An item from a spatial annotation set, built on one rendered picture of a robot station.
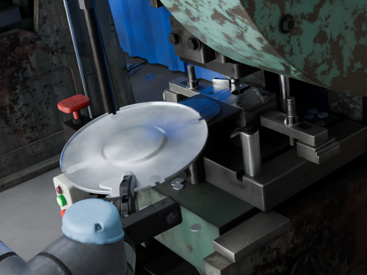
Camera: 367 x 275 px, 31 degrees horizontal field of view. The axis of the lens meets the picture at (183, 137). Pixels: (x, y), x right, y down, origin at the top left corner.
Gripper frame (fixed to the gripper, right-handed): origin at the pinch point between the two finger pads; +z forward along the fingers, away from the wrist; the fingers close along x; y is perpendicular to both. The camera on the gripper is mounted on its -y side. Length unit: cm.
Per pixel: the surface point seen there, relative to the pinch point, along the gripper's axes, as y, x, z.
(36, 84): 62, 49, 156
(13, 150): 76, 72, 144
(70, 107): 18.0, 2.7, 37.3
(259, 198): -21.9, 9.6, 2.7
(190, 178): -8.7, 11.1, 14.6
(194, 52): -13.1, -13.6, 21.2
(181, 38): -10.8, -15.7, 24.1
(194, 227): -9.2, 11.7, -0.9
